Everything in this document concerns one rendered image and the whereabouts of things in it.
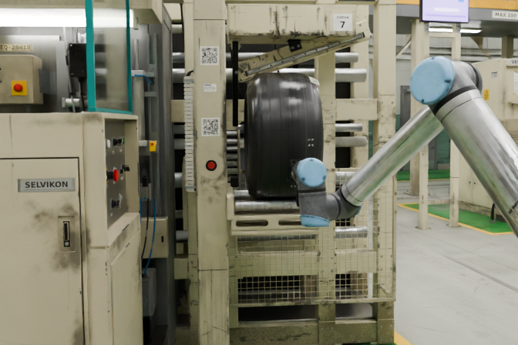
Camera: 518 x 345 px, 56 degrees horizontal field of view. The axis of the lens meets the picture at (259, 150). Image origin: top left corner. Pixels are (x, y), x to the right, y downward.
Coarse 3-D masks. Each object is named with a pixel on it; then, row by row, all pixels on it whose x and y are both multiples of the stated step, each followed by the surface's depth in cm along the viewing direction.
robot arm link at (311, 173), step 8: (304, 160) 154; (312, 160) 153; (296, 168) 159; (304, 168) 152; (312, 168) 152; (320, 168) 153; (296, 176) 158; (304, 176) 152; (312, 176) 152; (320, 176) 152; (304, 184) 152; (312, 184) 152; (320, 184) 152
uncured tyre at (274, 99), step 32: (256, 96) 191; (288, 96) 190; (256, 128) 187; (288, 128) 185; (320, 128) 189; (256, 160) 188; (288, 160) 187; (320, 160) 191; (256, 192) 198; (288, 192) 196
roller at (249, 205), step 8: (240, 200) 199; (248, 200) 199; (256, 200) 199; (264, 200) 199; (272, 200) 199; (280, 200) 199; (288, 200) 199; (240, 208) 197; (248, 208) 198; (256, 208) 198; (264, 208) 198; (272, 208) 198; (280, 208) 199; (288, 208) 199; (296, 208) 199
